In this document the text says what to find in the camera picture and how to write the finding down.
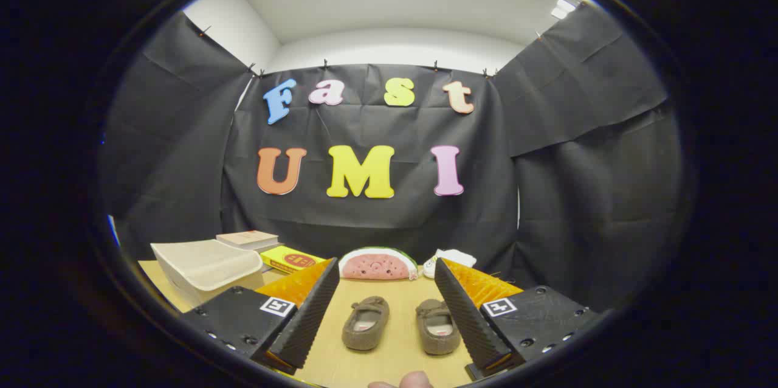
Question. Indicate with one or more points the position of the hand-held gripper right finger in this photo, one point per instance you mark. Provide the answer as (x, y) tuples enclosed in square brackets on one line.
[(471, 321)]

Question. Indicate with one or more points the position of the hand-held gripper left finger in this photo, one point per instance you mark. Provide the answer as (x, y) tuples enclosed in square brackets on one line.
[(304, 321)]

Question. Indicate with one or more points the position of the brown fuzzy shoe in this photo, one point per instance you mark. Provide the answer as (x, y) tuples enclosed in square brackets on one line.
[(364, 326), (439, 330)]

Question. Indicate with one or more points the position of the cream storage box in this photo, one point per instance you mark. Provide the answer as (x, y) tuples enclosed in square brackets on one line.
[(206, 266)]

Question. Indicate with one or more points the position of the yellow book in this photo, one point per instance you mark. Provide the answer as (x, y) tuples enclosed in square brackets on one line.
[(290, 260)]

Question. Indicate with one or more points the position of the white plush toy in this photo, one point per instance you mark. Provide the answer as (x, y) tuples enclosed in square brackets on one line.
[(453, 257)]

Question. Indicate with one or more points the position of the grey book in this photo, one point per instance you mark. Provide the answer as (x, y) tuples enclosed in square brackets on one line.
[(270, 247)]

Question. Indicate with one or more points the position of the watermelon slice plush toy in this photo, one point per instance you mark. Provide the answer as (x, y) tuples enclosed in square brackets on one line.
[(377, 265)]

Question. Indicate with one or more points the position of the small ceiling light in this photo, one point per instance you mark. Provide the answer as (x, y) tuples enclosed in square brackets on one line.
[(562, 8)]

